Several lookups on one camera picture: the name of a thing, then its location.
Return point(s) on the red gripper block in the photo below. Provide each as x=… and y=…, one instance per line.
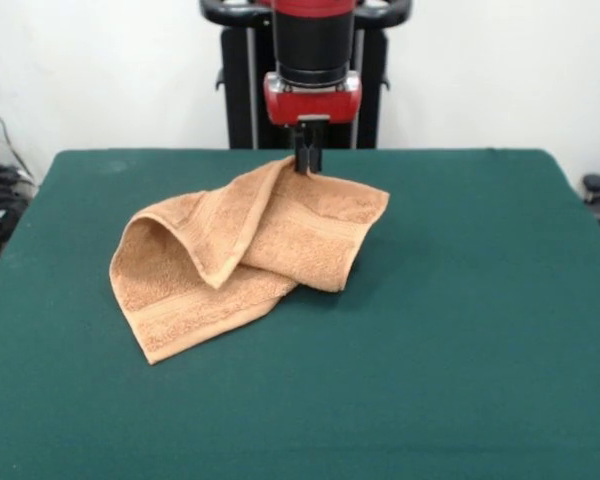
x=310, y=107

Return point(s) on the tan terry towel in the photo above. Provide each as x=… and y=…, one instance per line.
x=280, y=235

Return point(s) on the dark green table cloth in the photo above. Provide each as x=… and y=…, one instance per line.
x=480, y=350

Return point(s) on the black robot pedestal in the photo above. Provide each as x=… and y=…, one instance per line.
x=240, y=85

